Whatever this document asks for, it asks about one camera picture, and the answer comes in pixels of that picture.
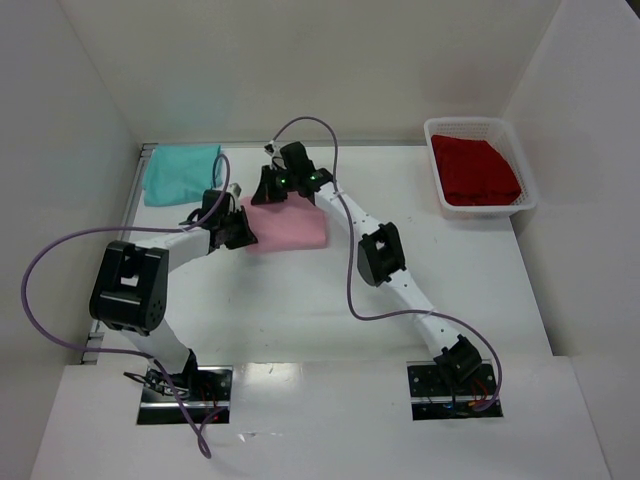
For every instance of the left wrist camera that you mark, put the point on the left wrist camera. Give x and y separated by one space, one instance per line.
234 189

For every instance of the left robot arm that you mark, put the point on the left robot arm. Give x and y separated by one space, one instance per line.
131 290

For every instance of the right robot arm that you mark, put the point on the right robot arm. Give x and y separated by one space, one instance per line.
375 252

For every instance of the teal folded t shirt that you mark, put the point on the teal folded t shirt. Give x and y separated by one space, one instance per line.
179 174

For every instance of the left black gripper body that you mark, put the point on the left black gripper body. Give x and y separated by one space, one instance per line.
240 229

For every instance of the red t shirt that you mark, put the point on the red t shirt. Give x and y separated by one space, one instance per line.
473 173

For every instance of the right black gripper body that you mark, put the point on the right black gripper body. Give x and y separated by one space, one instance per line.
268 189

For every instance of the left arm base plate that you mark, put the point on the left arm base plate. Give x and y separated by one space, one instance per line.
209 396

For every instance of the pink t shirt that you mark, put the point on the pink t shirt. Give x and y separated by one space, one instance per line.
293 225

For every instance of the white plastic basket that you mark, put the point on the white plastic basket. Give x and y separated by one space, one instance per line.
501 135

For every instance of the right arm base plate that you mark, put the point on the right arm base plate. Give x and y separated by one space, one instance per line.
432 399

